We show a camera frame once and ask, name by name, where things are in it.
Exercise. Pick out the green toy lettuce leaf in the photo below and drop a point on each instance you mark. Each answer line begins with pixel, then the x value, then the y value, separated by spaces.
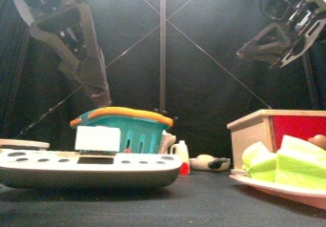
pixel 258 160

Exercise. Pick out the small toy egg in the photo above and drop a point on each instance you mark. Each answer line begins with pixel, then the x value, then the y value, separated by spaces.
pixel 206 157

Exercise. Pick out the small pink bowl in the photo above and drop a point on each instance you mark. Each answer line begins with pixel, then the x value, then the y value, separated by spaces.
pixel 21 143

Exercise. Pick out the teal basket with orange rim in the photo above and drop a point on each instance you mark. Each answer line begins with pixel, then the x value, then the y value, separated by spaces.
pixel 140 132

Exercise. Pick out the white rectangular block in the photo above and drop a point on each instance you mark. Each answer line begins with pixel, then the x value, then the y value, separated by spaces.
pixel 97 138

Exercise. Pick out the small red toy food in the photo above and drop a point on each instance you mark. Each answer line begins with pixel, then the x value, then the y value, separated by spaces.
pixel 184 169

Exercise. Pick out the orange toy tomato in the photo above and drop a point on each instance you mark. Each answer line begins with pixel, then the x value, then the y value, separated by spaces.
pixel 318 140

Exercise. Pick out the green cloth on plate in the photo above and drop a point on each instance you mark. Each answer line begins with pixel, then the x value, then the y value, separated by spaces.
pixel 301 164

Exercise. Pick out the pink square plate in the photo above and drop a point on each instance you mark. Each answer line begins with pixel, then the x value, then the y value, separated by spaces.
pixel 288 196

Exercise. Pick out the small white toy bottle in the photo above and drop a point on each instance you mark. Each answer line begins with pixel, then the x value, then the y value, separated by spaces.
pixel 182 151

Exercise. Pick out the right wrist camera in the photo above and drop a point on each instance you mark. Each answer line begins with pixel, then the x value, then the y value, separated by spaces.
pixel 278 3

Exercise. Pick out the wooden box with red side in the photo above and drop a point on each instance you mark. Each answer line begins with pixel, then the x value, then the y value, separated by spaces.
pixel 250 135

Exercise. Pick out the metal frame pole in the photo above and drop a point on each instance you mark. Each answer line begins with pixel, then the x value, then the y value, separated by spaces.
pixel 163 46

